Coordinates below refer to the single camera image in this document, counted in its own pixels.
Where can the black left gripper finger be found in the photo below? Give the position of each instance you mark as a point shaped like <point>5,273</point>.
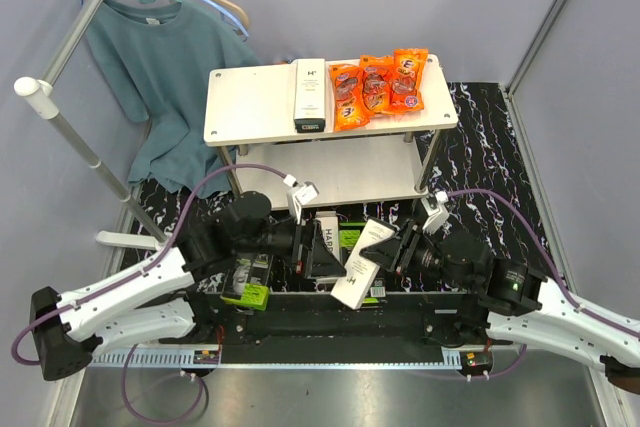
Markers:
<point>314,240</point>
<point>321,263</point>

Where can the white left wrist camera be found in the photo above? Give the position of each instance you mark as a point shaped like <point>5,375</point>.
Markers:
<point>299,194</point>

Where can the orange razor pack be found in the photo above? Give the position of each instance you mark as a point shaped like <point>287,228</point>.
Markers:
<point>350,110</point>
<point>407,75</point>
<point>376,87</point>

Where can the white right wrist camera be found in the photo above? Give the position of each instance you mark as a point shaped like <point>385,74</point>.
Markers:
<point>435,211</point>

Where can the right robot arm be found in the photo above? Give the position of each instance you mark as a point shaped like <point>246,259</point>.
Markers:
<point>509,301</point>

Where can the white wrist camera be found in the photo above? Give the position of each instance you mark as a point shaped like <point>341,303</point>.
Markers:
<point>299,194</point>
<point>435,211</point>

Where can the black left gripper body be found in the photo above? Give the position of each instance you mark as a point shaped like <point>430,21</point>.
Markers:
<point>278,239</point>

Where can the teal t-shirt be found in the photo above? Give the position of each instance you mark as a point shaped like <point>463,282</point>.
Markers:
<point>157,63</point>

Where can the white Harry's box lettered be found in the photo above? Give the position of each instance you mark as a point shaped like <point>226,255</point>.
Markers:
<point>329,223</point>

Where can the white Harry's box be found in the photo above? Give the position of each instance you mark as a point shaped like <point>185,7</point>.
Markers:
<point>362,267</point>
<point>310,95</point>

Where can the white slotted cable duct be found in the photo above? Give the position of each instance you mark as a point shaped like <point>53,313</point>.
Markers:
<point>427,358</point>

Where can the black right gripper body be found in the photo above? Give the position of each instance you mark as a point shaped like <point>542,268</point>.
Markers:
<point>420,253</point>

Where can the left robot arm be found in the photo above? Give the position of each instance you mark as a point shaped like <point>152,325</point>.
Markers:
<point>152,300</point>

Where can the green black Gillette box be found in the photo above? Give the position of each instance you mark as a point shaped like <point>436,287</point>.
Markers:
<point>350,237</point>
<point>247,282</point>

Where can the white two-tier shelf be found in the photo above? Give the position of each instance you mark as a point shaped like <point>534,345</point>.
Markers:
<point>252,109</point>

